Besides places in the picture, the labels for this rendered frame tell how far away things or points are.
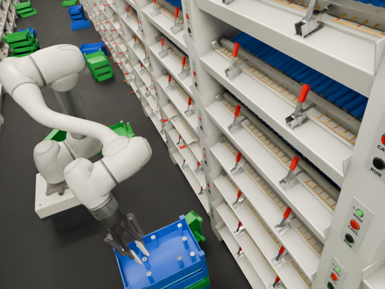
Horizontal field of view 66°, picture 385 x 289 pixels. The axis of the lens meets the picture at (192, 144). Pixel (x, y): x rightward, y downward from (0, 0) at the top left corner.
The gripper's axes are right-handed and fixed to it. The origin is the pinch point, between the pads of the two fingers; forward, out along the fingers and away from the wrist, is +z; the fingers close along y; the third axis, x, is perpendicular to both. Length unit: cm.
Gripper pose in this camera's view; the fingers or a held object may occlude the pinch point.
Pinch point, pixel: (138, 253)
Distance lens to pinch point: 118.1
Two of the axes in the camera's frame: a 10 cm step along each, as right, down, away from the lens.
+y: -5.8, 5.8, -5.8
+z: 4.5, 8.2, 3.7
